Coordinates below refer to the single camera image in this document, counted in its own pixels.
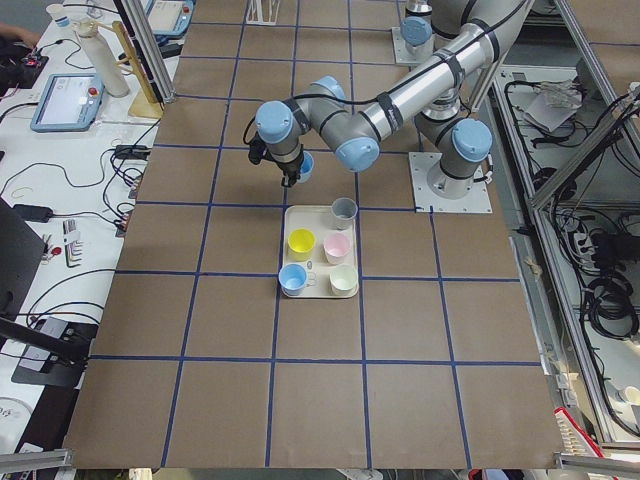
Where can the cream plastic tray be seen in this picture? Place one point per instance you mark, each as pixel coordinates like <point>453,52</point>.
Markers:
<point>318,220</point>

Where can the hex key set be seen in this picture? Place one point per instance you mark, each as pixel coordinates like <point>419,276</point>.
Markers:
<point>72,243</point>

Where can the pink plastic cup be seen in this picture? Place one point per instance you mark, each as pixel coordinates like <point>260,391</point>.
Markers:
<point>336,247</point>

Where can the black monitor stand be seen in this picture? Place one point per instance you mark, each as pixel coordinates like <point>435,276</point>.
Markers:
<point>55,351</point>

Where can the yellow plastic cup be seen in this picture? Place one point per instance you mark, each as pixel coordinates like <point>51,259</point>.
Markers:
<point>301,243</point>

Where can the aluminium frame post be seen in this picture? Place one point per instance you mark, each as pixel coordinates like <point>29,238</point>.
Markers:
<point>135,21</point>

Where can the black power adapter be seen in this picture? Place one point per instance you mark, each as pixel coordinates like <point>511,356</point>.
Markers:
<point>33,213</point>

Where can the light blue plastic cup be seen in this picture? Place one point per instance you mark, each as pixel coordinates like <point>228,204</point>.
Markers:
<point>292,279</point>

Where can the pale green plastic cup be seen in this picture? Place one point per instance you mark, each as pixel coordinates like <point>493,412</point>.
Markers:
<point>343,280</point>

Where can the blue teach pendant tablet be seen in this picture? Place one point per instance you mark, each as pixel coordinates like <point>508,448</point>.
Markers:
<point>70,103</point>

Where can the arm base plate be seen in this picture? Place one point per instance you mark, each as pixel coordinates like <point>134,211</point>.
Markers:
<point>435,192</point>
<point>405,55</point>

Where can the grey plastic cup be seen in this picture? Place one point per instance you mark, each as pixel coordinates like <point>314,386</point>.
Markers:
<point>343,213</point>

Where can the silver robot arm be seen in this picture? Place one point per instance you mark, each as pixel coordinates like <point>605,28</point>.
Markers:
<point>418,13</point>
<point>470,35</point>

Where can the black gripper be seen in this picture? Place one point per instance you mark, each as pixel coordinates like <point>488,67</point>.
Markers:
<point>286,166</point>

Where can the wooden mug tree stand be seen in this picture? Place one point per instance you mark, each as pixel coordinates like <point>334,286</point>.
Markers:
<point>143,105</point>

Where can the white wire cup rack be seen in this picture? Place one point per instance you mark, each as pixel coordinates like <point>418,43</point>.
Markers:
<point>262,12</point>

